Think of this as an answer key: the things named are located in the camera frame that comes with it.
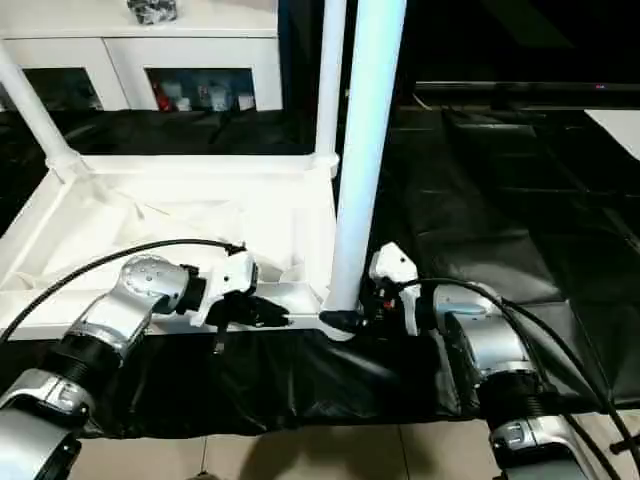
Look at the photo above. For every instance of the white plastic table top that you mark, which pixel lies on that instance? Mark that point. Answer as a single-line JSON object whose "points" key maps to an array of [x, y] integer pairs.
{"points": [[150, 200]]}

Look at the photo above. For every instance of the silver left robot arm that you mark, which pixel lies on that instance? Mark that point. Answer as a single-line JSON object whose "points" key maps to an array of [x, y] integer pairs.
{"points": [[145, 280]]}

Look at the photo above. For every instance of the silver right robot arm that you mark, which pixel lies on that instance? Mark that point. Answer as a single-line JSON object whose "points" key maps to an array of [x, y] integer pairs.
{"points": [[490, 345]]}

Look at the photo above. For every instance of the black work mat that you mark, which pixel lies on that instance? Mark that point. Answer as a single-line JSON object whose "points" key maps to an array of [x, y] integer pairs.
{"points": [[300, 380]]}

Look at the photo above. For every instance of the dark robot body part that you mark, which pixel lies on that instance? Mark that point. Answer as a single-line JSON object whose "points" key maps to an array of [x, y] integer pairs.
{"points": [[202, 475]]}

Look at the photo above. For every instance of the white jar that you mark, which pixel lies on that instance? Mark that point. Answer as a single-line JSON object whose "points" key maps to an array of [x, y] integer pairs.
{"points": [[217, 100], [182, 104], [245, 102]]}

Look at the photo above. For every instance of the red bottle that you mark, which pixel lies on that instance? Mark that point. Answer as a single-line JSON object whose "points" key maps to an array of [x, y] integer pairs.
{"points": [[164, 97]]}

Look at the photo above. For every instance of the long black metal bar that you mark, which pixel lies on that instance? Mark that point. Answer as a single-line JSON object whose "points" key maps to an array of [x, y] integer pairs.
{"points": [[525, 90]]}

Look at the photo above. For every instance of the black floor stand leg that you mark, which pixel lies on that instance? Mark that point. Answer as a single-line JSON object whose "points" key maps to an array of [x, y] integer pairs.
{"points": [[625, 444]]}

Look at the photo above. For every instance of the white flat sheet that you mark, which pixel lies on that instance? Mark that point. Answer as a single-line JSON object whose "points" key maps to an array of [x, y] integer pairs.
{"points": [[617, 130]]}

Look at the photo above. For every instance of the white cabinet with glass doors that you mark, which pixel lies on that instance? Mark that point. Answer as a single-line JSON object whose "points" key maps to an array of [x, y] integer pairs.
{"points": [[75, 50]]}

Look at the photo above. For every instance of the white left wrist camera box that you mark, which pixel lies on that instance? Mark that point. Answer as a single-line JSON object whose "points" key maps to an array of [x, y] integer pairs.
{"points": [[235, 272]]}

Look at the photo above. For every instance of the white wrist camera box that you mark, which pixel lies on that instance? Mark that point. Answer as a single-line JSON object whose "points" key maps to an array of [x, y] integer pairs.
{"points": [[392, 262], [235, 272]]}

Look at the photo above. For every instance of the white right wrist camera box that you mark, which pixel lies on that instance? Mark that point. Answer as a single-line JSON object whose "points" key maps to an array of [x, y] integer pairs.
{"points": [[392, 262]]}

